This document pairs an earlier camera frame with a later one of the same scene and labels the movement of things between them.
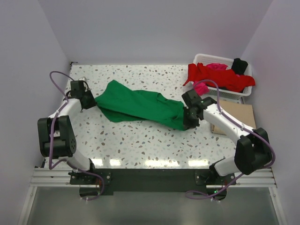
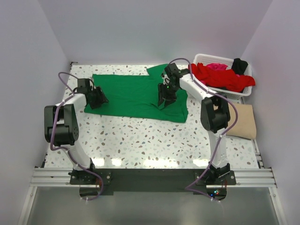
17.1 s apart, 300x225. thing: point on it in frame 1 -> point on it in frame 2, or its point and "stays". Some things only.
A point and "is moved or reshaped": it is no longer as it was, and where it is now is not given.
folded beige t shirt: (243, 113) stays
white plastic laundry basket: (206, 59) stays
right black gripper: (187, 124) -> (163, 95)
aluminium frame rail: (59, 178) stays
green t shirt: (119, 105) is moved or reshaped
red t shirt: (226, 80) stays
